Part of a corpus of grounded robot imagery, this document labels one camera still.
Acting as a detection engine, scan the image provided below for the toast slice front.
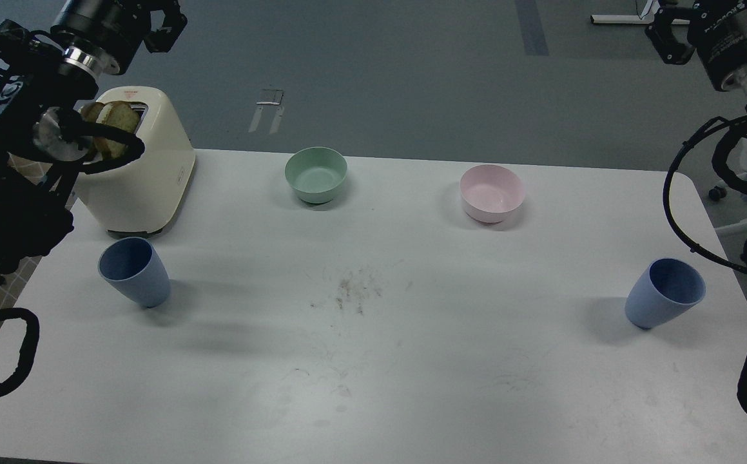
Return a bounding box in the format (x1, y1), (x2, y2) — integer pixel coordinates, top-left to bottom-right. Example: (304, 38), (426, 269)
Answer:
(93, 101), (141, 160)

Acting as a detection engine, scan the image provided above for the white office chair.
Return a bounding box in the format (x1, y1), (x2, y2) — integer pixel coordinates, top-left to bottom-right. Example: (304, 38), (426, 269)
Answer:
(705, 181), (747, 238)

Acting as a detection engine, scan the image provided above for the blue cup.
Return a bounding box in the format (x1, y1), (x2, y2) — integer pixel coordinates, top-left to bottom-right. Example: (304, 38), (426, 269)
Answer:
(624, 258), (706, 329)
(97, 236), (171, 308)

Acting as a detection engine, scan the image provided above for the cream toaster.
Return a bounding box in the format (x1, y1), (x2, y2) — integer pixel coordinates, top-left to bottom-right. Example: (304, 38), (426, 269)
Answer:
(75, 87), (196, 235)

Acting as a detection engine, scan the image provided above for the toast slice back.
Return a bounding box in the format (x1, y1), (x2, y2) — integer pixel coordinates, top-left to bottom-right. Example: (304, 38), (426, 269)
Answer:
(79, 102), (105, 159)

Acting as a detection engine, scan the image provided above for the pink bowl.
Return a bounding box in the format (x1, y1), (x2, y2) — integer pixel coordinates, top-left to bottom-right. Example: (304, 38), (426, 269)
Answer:
(458, 164), (527, 224)

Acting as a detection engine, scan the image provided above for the toast slice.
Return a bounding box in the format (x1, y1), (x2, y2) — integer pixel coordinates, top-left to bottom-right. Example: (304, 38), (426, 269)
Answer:
(79, 102), (105, 159)
(93, 101), (141, 160)

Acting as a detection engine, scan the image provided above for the checkered beige cloth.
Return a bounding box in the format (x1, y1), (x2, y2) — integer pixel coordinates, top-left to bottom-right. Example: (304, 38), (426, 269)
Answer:
(0, 155), (72, 309)

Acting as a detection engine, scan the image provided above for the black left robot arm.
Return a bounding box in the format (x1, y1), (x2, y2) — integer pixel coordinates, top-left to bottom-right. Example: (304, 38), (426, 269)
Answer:
(0, 1), (187, 398)

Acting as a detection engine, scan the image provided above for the green bowl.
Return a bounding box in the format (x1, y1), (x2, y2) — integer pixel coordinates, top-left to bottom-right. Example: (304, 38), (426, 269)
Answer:
(284, 147), (349, 204)

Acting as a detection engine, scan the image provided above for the white stand base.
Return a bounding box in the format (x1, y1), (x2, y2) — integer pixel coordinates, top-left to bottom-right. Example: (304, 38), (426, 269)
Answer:
(589, 1), (679, 26)

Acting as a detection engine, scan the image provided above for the clear floor bracket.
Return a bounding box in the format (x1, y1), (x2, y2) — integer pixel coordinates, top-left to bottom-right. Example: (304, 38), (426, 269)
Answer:
(247, 88), (285, 135)

